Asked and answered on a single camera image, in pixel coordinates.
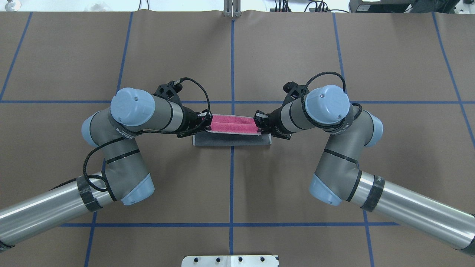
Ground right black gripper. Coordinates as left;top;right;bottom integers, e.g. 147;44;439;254
254;109;292;140

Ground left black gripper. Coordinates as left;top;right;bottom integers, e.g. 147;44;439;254
177;108;213;138

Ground pink and grey towel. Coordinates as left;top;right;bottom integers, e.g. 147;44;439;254
192;114;272;147

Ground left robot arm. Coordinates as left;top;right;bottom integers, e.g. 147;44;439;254
1;86;212;252

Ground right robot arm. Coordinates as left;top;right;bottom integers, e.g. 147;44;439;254
254;82;475;257

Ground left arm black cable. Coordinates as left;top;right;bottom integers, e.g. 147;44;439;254
82;77;211;192

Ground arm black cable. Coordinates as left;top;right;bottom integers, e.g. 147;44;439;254
301;72;362;130
82;77;211;192

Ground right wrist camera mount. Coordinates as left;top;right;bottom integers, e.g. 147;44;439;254
283;82;308;105

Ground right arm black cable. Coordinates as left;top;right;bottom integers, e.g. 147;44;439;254
301;72;362;130

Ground aluminium frame post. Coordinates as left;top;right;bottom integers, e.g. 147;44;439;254
223;0;242;18

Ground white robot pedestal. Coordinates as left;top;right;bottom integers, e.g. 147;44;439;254
181;255;279;267

